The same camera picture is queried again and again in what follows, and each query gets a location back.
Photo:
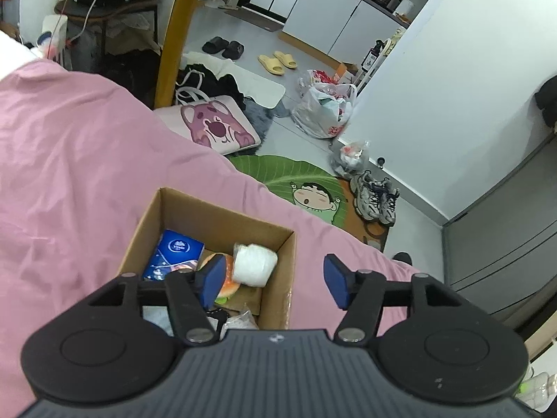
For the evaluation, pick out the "black shoe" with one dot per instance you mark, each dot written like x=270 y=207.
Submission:
x=401 y=258

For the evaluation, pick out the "black hanging cloth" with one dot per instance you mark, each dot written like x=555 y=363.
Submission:
x=546 y=100

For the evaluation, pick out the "grey wardrobe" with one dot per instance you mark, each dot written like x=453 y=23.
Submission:
x=500 y=248

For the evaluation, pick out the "burger plush toy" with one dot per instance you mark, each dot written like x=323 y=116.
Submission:
x=230 y=289

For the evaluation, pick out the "black and white tote bag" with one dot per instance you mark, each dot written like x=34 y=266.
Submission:
x=217 y=82

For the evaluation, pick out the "pink bed sheet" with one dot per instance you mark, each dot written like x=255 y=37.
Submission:
x=65 y=139

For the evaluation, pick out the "white pillow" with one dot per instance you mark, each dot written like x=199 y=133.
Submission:
x=15 y=50

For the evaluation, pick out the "white kitchen cabinet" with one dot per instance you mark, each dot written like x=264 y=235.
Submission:
x=322 y=17

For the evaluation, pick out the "clear plastic bag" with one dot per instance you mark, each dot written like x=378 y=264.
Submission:
x=350 y=159

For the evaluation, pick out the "paper towel roll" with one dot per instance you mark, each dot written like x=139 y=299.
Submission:
x=405 y=8

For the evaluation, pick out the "grey sneaker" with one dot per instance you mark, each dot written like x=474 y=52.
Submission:
x=365 y=196
x=388 y=202

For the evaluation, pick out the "dark spray bottle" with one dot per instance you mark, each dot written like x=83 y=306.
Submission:
x=370 y=59

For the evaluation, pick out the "green leaf cartoon mat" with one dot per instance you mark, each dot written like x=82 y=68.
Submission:
x=270 y=170

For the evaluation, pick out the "grey fluffy rug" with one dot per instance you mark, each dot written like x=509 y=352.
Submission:
x=263 y=117

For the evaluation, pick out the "small cardboard box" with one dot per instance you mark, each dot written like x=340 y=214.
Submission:
x=346 y=72

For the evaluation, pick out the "yellow slipper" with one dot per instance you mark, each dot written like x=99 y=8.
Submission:
x=270 y=64
x=286 y=59

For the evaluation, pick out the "yellow table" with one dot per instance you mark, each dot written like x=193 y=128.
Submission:
x=174 y=30

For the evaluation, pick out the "pink bear tote bag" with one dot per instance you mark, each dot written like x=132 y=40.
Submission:
x=217 y=124

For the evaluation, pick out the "white floor mat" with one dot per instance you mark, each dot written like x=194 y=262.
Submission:
x=256 y=87

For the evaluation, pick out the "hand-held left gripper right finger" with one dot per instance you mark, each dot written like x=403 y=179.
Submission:
x=337 y=281

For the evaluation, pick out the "white appliance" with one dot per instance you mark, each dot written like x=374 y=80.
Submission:
x=52 y=35

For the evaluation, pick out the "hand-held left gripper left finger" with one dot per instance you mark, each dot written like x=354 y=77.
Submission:
x=213 y=281

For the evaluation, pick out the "white towel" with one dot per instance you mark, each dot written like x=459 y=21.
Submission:
x=254 y=265

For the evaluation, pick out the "dark wooden stool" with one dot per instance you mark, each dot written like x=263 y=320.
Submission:
x=104 y=8

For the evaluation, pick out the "white red plastic bag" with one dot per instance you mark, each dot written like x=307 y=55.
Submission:
x=322 y=111

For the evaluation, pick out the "black slipper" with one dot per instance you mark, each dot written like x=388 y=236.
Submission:
x=233 y=50
x=215 y=45

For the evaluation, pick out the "clear plastic bottle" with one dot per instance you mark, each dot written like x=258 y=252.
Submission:
x=537 y=394

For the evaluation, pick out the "blue tissue pack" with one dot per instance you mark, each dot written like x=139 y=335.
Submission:
x=174 y=252

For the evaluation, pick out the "dark floor mat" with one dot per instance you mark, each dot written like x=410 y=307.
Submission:
x=256 y=17

